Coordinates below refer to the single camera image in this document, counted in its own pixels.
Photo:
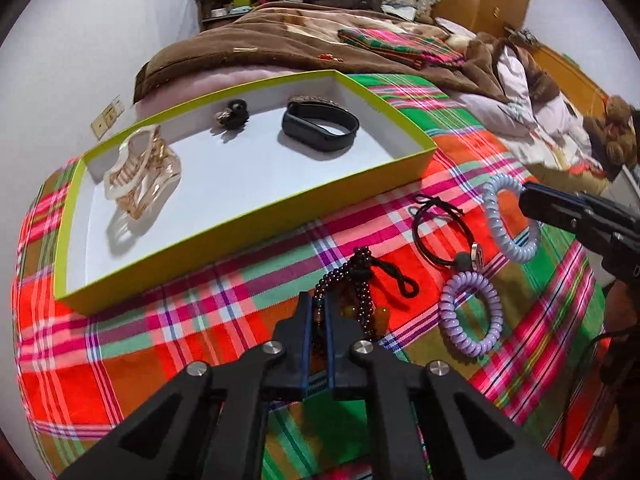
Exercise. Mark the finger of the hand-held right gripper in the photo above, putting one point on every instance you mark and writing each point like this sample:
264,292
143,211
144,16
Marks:
555,212
555,196

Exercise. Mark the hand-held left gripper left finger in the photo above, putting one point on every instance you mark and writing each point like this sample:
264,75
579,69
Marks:
302,340

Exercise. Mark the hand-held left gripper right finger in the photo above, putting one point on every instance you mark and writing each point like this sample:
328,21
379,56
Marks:
331,350

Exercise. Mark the yellow-green cardboard box tray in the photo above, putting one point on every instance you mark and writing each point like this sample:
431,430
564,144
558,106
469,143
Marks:
225,175

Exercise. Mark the black wristband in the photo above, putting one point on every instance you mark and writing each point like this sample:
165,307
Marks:
310,137

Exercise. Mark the small black hair clip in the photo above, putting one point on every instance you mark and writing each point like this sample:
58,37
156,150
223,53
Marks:
235,112

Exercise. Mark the rhinestone hair barrette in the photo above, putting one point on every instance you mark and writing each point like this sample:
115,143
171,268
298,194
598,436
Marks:
312,98

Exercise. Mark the clear hair claw clip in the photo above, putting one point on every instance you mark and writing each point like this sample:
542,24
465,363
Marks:
125,175

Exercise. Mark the brown teddy bear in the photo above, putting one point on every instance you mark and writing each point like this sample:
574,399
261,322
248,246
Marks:
612,130

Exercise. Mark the white floral quilt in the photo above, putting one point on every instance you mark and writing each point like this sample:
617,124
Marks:
510,105

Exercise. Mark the wooden bed headboard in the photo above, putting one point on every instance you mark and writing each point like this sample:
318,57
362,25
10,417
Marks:
570,75

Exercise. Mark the colourful plaid cloth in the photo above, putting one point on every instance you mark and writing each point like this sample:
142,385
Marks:
150,340

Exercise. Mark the folded plaid cloth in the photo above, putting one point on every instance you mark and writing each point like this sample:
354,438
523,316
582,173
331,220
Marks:
395,42

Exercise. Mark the small red trinket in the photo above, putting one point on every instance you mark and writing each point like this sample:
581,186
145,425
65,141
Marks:
329,57

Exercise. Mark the pink bed sheet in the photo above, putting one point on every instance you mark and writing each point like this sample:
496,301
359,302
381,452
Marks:
200,85

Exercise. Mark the brown fleece blanket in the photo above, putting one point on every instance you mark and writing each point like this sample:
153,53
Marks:
250,40

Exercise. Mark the wooden shelf unit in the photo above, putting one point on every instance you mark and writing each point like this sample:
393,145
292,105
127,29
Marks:
205,7

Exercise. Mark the wall outlet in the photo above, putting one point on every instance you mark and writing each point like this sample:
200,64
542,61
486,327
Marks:
107,119

